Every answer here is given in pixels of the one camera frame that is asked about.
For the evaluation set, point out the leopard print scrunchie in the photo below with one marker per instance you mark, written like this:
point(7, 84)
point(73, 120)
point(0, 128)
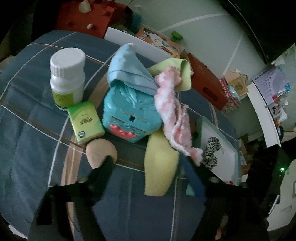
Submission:
point(209, 158)

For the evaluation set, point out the shallow green cardboard tray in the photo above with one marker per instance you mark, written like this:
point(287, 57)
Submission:
point(227, 166)

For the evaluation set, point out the light blue face mask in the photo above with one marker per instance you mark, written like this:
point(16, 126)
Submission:
point(125, 67)

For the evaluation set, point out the green dumbbell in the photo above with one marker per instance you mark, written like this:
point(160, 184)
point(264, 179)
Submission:
point(175, 36)

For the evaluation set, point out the yellow green sponge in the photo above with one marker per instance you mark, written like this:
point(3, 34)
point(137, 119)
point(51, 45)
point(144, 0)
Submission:
point(160, 164)

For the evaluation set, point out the pink fluffy sock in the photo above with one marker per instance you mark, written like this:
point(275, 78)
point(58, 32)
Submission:
point(176, 122)

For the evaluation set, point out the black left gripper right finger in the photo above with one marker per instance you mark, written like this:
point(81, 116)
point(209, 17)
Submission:
point(231, 212)

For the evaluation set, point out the white foam board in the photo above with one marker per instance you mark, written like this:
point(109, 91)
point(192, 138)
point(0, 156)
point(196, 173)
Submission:
point(141, 47)

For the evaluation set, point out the plastic water bottle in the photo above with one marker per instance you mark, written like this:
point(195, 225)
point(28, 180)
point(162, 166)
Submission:
point(137, 18)

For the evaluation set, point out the white pill bottle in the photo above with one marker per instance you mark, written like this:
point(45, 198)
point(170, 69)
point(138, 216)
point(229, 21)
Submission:
point(67, 77)

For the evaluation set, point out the lavender perforated basket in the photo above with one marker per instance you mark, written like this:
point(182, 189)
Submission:
point(271, 83)

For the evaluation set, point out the teal toy box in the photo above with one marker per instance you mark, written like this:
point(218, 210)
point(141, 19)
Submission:
point(130, 114)

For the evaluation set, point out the green tissue pack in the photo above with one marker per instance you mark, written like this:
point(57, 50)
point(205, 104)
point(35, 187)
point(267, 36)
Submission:
point(85, 122)

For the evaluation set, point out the red felt handbag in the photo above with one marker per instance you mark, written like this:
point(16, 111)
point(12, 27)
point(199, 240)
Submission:
point(93, 17)

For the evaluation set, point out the patterned storage basket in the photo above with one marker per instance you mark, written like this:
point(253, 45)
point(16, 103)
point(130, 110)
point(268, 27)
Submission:
point(231, 102)

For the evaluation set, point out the orange toy box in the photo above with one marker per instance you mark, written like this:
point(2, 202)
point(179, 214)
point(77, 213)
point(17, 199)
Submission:
point(159, 41)

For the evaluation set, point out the white shelf unit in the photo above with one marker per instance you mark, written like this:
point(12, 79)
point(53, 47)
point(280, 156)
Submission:
point(265, 118)

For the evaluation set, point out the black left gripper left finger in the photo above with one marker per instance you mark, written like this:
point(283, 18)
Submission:
point(51, 220)

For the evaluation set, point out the blue plaid tablecloth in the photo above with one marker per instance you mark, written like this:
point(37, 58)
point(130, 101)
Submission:
point(37, 138)

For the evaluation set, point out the red cardboard box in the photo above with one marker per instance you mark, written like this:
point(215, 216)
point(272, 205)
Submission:
point(206, 83)

